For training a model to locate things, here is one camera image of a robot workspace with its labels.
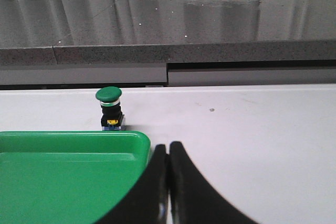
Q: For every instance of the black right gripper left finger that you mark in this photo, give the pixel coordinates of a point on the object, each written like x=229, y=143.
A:
x=147, y=200

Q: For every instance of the green plastic tray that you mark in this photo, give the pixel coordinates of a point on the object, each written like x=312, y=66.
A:
x=68, y=177

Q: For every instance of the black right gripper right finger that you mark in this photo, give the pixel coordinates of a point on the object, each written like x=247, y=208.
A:
x=193, y=199

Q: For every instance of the green mushroom push button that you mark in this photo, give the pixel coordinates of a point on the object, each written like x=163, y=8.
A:
x=112, y=117

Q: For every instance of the grey stone counter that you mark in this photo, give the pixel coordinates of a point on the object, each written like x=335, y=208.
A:
x=63, y=44

